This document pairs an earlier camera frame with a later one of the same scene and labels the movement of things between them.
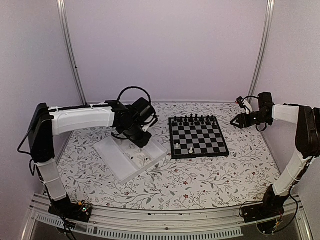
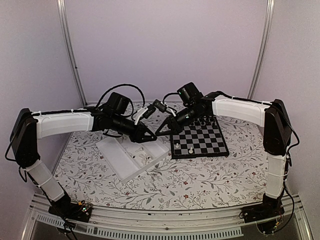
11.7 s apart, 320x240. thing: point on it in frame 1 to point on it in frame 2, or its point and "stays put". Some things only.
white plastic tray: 125,158 stays put
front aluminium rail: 212,222 stays put
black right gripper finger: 241,120 to 171,125
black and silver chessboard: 196,137 stays put
